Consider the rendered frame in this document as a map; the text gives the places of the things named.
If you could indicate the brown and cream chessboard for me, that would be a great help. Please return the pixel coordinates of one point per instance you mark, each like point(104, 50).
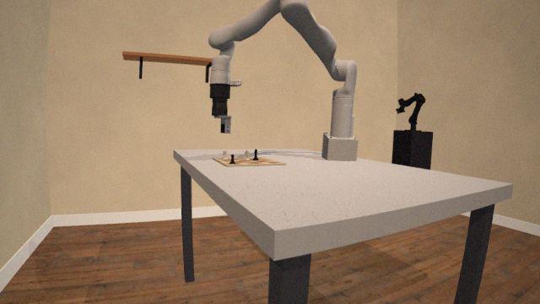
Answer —
point(240, 161)

